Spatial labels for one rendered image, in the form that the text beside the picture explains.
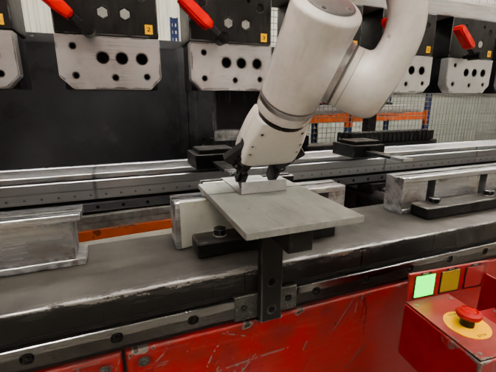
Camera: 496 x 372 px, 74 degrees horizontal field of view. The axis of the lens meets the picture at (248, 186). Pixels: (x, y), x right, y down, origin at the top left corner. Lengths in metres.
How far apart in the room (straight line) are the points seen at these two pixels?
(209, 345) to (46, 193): 0.52
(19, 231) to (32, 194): 0.26
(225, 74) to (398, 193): 0.54
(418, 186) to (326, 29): 0.63
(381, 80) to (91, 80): 0.42
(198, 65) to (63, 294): 0.42
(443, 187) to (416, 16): 0.67
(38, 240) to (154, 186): 0.34
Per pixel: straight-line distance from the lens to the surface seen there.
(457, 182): 1.06
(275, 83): 0.44
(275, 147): 0.52
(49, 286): 0.62
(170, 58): 1.16
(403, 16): 0.41
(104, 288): 0.58
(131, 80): 0.59
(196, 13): 0.58
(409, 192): 0.93
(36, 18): 4.84
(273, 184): 0.58
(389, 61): 0.41
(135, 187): 0.89
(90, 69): 0.59
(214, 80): 0.61
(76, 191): 0.90
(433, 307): 0.75
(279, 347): 0.72
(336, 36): 0.40
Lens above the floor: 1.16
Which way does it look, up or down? 15 degrees down
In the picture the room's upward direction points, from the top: straight up
